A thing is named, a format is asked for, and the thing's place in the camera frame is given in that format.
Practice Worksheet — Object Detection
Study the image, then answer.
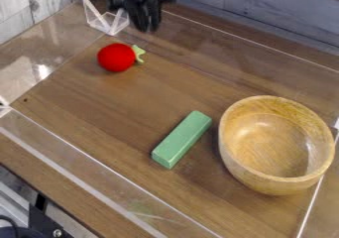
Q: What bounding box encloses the red plush toy green leaf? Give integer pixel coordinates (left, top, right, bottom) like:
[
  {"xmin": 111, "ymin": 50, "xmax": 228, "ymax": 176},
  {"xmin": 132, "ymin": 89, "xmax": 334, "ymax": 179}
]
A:
[{"xmin": 96, "ymin": 43, "xmax": 145, "ymax": 72}]

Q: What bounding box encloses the green rectangular block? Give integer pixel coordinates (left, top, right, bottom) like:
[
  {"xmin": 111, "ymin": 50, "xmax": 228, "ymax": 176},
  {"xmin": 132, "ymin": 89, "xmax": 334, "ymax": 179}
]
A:
[{"xmin": 151, "ymin": 111, "xmax": 212, "ymax": 170}]

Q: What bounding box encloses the wooden bowl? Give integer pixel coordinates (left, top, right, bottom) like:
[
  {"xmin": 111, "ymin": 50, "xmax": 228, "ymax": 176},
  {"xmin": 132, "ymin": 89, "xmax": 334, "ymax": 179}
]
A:
[{"xmin": 219, "ymin": 95, "xmax": 335, "ymax": 195}]

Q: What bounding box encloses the clear acrylic corner bracket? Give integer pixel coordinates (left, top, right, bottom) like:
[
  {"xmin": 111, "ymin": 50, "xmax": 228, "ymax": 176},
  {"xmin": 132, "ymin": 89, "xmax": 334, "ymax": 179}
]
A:
[{"xmin": 83, "ymin": 0, "xmax": 129, "ymax": 36}]

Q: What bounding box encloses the clear acrylic enclosure wall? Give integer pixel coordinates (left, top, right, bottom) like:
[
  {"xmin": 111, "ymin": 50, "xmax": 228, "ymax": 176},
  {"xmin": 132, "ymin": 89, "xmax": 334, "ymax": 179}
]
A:
[{"xmin": 0, "ymin": 4, "xmax": 339, "ymax": 238}]

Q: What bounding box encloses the black clamp with cable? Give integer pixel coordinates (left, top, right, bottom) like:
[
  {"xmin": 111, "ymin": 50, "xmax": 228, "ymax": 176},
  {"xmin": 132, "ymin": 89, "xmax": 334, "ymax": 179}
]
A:
[{"xmin": 0, "ymin": 205, "xmax": 75, "ymax": 238}]

